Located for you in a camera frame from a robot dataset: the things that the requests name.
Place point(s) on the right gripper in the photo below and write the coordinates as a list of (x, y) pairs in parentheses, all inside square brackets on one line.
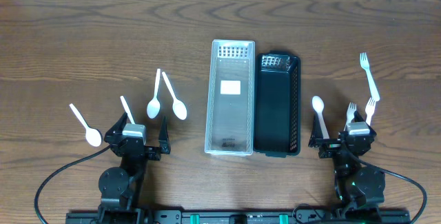
[(330, 149)]

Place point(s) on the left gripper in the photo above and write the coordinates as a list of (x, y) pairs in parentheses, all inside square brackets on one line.
[(144, 150)]

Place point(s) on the white plastic fork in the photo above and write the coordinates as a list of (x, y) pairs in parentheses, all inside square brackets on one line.
[(352, 107), (369, 110), (364, 63)]

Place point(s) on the white plastic spoon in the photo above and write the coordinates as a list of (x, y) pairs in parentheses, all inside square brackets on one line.
[(178, 106), (153, 107), (318, 106), (92, 136), (127, 109)]

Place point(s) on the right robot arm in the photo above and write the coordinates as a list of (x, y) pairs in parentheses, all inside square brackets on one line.
[(359, 188)]

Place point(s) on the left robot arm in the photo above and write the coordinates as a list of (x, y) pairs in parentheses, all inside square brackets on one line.
[(121, 186)]

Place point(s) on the dark green plastic basket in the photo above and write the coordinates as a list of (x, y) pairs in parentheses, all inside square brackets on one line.
[(277, 104)]

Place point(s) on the clear plastic basket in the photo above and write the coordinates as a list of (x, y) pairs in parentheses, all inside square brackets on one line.
[(231, 98)]

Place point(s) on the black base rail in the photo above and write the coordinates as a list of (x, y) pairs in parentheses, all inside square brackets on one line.
[(302, 215)]

